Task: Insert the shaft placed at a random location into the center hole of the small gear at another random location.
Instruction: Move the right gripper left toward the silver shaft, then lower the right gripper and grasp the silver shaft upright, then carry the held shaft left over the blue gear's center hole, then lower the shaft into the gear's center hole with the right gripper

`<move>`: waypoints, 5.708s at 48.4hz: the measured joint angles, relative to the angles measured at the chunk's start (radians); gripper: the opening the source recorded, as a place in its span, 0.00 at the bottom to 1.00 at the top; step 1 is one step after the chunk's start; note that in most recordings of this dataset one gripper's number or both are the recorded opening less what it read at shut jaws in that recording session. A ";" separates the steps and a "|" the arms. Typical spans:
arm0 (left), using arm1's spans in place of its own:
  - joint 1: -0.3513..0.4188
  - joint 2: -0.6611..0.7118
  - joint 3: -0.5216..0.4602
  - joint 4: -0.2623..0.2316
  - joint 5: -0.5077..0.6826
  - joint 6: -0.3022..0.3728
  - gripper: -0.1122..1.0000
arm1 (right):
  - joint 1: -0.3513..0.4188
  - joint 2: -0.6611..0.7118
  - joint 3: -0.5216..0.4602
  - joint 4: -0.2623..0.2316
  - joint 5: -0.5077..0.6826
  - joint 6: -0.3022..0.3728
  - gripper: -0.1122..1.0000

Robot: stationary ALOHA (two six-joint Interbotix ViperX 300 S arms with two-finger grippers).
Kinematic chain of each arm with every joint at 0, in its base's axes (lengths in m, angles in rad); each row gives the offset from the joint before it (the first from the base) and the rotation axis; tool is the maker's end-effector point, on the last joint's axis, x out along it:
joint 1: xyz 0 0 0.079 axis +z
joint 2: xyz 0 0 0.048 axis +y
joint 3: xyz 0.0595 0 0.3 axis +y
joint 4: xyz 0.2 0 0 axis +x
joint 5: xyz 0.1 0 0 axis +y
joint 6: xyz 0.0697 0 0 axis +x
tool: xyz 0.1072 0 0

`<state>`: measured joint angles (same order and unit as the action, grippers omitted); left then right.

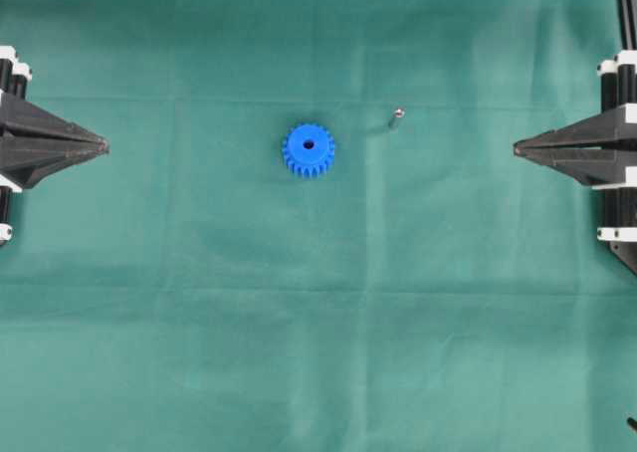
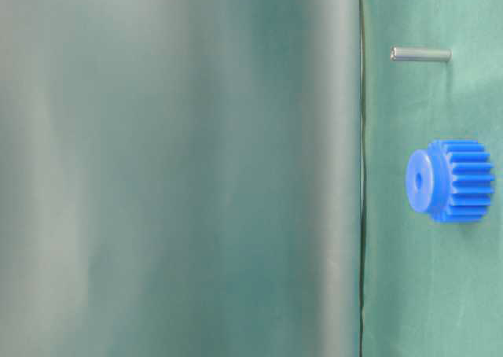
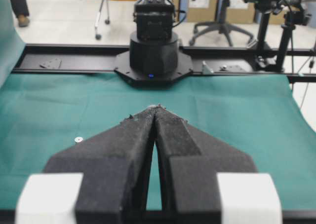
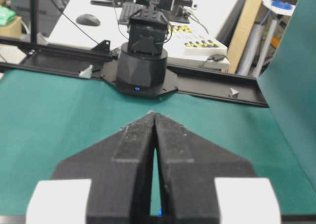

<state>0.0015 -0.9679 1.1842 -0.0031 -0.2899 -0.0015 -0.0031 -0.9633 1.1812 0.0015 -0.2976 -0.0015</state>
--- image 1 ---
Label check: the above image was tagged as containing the black aluminium frame rail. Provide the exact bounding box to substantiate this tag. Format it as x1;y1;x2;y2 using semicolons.
617;0;637;50

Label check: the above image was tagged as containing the green table cloth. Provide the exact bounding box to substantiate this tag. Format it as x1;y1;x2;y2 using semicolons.
1;0;636;451

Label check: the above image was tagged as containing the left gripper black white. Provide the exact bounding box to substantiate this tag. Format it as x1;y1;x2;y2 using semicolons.
1;45;108;246

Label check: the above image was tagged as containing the blue plastic gear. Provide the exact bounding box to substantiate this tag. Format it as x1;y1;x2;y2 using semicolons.
282;123;335;178

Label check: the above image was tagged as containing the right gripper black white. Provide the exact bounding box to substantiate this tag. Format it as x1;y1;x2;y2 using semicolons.
514;50;636;272

